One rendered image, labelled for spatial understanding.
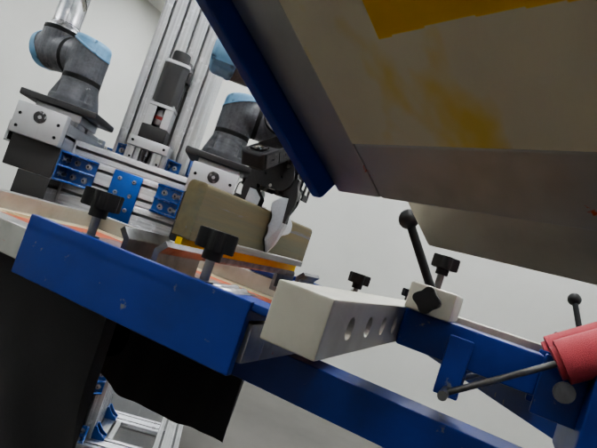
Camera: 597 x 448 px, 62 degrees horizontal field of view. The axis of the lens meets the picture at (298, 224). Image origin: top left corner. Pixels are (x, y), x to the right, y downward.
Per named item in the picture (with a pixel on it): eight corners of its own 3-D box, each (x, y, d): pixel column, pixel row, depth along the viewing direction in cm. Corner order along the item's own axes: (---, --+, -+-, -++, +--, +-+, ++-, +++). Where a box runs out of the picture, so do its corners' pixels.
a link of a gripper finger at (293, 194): (296, 226, 79) (305, 172, 80) (291, 224, 77) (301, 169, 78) (269, 222, 80) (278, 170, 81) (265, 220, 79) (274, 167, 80)
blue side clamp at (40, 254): (10, 271, 56) (30, 212, 57) (46, 275, 61) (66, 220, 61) (226, 377, 44) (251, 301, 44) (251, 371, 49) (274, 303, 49)
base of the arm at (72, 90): (55, 106, 163) (66, 77, 163) (101, 122, 165) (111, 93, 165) (38, 93, 148) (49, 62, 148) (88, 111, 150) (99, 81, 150)
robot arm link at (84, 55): (83, 75, 149) (99, 33, 150) (50, 66, 153) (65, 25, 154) (109, 91, 160) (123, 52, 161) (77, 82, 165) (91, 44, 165)
